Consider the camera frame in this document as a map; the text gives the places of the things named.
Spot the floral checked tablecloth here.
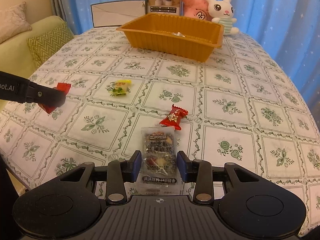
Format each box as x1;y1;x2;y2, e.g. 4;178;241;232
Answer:
1;27;319;233

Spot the white bunny plush toy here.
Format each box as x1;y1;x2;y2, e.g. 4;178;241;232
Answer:
206;0;239;35

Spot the beige patterned cushion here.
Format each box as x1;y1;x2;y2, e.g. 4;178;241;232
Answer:
0;2;32;43

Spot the pink starfish plush toy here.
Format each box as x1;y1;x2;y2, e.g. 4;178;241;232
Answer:
182;0;212;22

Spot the green zigzag cushion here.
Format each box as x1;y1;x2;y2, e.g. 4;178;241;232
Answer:
27;23;74;68

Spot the orange plastic tray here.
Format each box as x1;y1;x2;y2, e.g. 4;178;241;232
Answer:
117;14;224;62

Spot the blue star curtain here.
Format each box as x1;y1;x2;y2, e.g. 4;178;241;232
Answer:
50;0;319;120

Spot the white and green carton box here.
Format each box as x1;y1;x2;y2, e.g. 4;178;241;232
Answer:
91;0;148;28

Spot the light green sofa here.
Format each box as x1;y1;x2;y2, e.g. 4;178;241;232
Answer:
1;16;67;79

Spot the brown humidifier product box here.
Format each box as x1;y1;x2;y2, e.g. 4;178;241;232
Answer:
147;0;182;16

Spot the red snack packet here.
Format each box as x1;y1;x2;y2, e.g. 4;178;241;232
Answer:
38;83;71;114

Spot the clear mixed nuts packet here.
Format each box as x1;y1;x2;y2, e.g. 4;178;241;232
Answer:
140;126;178;189

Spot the yellow green candy packet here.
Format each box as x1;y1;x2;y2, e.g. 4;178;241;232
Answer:
111;80;131;96

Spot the red cartoon candy packet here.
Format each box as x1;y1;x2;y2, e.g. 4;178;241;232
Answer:
159;104;189;131

